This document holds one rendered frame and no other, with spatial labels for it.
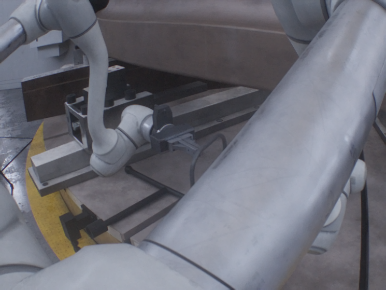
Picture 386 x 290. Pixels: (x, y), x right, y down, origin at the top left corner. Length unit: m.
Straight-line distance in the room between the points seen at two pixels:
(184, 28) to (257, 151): 1.52
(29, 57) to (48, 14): 4.74
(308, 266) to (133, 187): 1.04
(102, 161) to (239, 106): 1.58
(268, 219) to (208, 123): 2.32
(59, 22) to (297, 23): 0.67
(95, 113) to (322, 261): 1.01
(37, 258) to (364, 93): 0.30
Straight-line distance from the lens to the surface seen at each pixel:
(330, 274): 1.46
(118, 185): 2.05
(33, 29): 1.10
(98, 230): 1.70
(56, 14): 1.02
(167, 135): 1.19
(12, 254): 0.29
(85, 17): 1.03
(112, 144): 1.26
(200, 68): 1.74
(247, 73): 1.61
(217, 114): 2.59
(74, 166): 2.15
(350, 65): 0.33
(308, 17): 0.58
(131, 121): 1.31
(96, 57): 1.12
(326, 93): 0.29
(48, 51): 5.18
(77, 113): 2.07
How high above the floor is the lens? 1.35
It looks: 25 degrees down
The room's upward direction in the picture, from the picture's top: 3 degrees counter-clockwise
